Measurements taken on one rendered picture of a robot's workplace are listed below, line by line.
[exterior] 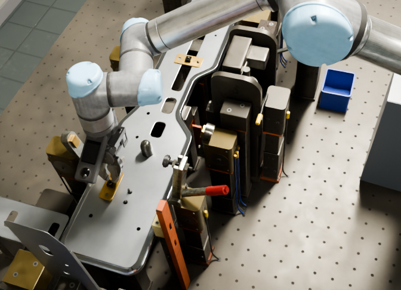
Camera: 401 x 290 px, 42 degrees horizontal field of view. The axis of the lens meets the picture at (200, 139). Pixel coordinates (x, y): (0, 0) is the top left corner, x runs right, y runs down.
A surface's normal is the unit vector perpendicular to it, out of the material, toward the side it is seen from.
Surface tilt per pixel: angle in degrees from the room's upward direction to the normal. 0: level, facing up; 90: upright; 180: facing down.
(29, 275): 0
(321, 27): 86
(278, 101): 0
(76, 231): 0
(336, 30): 86
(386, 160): 90
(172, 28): 50
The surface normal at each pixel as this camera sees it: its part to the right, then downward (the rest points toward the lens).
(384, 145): -0.38, 0.78
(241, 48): -0.08, -0.56
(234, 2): -0.27, 0.33
